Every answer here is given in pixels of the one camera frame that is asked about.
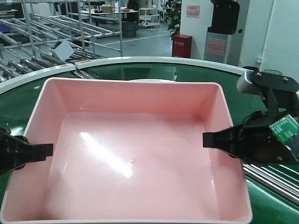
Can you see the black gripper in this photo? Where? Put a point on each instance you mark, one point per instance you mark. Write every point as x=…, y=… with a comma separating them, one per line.
x=262, y=140

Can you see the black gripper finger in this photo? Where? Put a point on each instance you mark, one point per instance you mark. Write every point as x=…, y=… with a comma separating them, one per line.
x=16, y=151

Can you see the pink plastic bin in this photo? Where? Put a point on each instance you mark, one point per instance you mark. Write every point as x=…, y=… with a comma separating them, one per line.
x=128, y=152

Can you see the white outer conveyor rim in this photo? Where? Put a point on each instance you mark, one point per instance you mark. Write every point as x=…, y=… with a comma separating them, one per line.
x=35, y=75

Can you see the steel conveyor rollers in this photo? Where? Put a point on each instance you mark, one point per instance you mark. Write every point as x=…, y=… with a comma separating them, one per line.
x=282, y=179

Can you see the grey kiosk with black top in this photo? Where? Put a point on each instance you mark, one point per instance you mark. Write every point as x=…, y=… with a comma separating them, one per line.
x=223, y=26

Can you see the red fire extinguisher cabinet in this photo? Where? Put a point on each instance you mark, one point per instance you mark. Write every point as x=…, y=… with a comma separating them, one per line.
x=181, y=46

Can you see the white control box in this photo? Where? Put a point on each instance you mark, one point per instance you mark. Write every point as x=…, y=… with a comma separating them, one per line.
x=62, y=50

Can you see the metal roller conveyor rack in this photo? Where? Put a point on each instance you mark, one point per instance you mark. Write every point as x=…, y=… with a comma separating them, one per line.
x=29, y=28

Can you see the green potted plant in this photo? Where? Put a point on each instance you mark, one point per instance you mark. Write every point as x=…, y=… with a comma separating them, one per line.
x=175, y=17

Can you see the white shelving cart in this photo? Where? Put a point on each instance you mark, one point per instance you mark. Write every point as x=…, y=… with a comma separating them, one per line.
x=149, y=17

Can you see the dark grey crate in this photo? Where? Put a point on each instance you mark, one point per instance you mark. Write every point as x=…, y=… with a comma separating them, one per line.
x=128, y=29

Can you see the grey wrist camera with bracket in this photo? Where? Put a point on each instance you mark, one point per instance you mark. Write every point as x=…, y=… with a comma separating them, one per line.
x=276, y=91

